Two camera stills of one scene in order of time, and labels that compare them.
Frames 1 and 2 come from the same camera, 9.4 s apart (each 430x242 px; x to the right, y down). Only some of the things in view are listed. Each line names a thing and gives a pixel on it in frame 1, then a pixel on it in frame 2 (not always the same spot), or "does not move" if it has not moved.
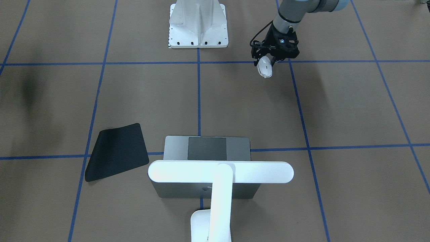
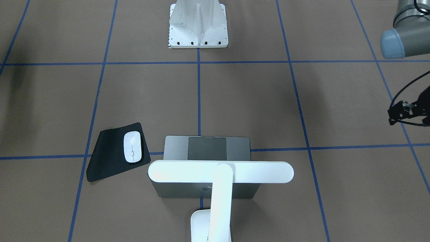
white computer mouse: (264, 67) → (132, 146)
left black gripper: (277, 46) → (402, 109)
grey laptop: (205, 148) does not move
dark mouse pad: (117, 150) does not move
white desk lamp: (214, 225) does not move
